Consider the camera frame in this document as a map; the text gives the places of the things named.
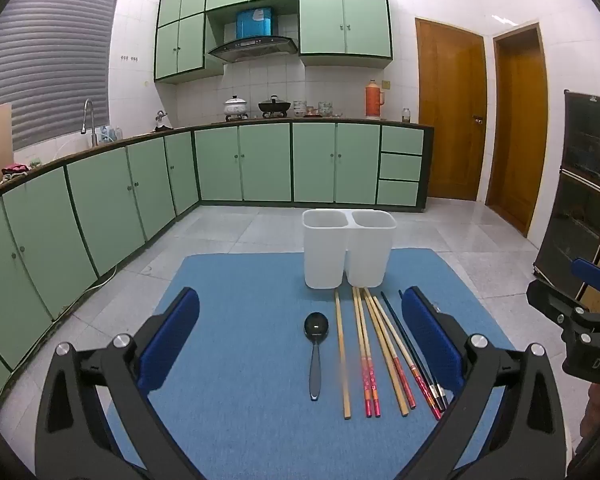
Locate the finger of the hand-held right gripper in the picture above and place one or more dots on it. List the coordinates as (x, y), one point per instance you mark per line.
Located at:
(594, 273)
(550, 297)

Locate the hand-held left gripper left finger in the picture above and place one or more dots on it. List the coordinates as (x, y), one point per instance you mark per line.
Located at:
(172, 340)

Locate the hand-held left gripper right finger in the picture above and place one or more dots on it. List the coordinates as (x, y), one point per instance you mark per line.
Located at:
(430, 335)

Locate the black chopstick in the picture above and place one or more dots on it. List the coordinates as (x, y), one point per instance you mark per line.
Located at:
(442, 397)
(392, 312)

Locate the red floral bamboo chopstick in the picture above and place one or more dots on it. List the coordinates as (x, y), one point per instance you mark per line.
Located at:
(368, 350)
(361, 350)
(425, 392)

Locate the plain bamboo chopstick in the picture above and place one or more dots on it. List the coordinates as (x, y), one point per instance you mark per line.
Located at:
(385, 350)
(342, 360)

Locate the black spoon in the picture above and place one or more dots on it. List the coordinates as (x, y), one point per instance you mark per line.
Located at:
(315, 327)

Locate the white double utensil holder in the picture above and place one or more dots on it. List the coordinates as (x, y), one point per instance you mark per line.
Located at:
(325, 255)

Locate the red-ended bamboo chopstick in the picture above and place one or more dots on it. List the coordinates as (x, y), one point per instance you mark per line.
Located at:
(393, 350)

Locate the blue mat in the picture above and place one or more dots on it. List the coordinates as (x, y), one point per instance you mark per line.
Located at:
(240, 310)

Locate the black glass display cabinet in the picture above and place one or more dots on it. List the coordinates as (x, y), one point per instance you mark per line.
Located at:
(580, 185)

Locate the plain wooden door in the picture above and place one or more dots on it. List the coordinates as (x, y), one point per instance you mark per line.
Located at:
(520, 130)

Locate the green base kitchen cabinets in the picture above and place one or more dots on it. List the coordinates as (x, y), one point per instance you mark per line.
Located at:
(265, 160)

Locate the sink-side bottles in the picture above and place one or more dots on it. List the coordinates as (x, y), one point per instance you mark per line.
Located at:
(110, 135)

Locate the small kettle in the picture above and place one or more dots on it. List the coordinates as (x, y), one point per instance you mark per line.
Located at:
(161, 120)

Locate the glass jar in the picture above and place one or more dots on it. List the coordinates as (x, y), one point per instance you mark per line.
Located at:
(406, 116)

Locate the red cloth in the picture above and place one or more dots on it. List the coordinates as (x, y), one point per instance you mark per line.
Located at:
(14, 168)

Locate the orange thermos flask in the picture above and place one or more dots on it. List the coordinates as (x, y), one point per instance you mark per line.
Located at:
(374, 102)

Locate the white cooking pot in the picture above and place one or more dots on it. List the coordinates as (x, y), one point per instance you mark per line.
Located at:
(236, 107)

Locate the chrome kitchen faucet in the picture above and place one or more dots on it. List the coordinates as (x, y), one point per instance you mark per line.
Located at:
(86, 110)

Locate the black wok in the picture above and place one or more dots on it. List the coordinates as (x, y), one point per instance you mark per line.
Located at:
(274, 106)

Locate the black range hood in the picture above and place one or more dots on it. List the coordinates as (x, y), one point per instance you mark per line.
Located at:
(252, 47)

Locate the grey window blind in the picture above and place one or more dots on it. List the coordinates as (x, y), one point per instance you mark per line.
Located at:
(45, 60)

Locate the green wall cabinets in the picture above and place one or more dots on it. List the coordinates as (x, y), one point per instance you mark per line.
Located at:
(345, 25)

